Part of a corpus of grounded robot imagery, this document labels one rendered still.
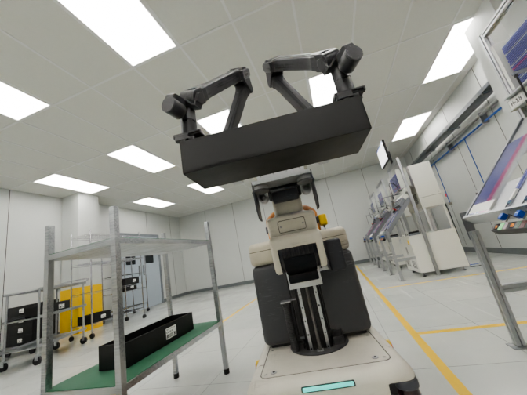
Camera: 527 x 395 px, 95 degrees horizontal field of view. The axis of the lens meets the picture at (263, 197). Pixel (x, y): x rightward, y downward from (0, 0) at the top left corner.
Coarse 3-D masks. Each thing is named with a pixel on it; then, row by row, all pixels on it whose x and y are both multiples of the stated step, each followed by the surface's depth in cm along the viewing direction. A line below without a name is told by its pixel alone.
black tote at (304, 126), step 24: (360, 96) 71; (264, 120) 74; (288, 120) 73; (312, 120) 72; (336, 120) 70; (360, 120) 69; (192, 144) 76; (216, 144) 75; (240, 144) 73; (264, 144) 72; (288, 144) 71; (312, 144) 71; (336, 144) 75; (360, 144) 78; (192, 168) 74; (216, 168) 74; (240, 168) 78; (264, 168) 82; (288, 168) 86
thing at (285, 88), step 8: (272, 72) 119; (280, 72) 119; (272, 80) 117; (280, 80) 116; (280, 88) 116; (288, 88) 113; (288, 96) 114; (296, 96) 111; (296, 104) 111; (304, 104) 109
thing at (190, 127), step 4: (188, 120) 86; (192, 120) 87; (180, 124) 87; (184, 124) 85; (188, 124) 85; (192, 124) 86; (196, 124) 88; (184, 128) 85; (188, 128) 85; (192, 128) 86; (196, 128) 87; (184, 132) 84; (188, 132) 84; (192, 132) 84; (196, 132) 84; (200, 132) 84; (196, 136) 87
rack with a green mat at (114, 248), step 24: (48, 240) 123; (120, 240) 113; (144, 240) 128; (168, 240) 145; (192, 240) 170; (48, 264) 120; (120, 264) 110; (168, 264) 202; (48, 288) 117; (120, 288) 107; (168, 288) 195; (216, 288) 184; (48, 312) 115; (120, 312) 104; (168, 312) 191; (216, 312) 180; (48, 336) 112; (120, 336) 101; (192, 336) 149; (48, 360) 110; (120, 360) 99; (144, 360) 122; (168, 360) 122; (48, 384) 108; (72, 384) 109; (96, 384) 103; (120, 384) 96
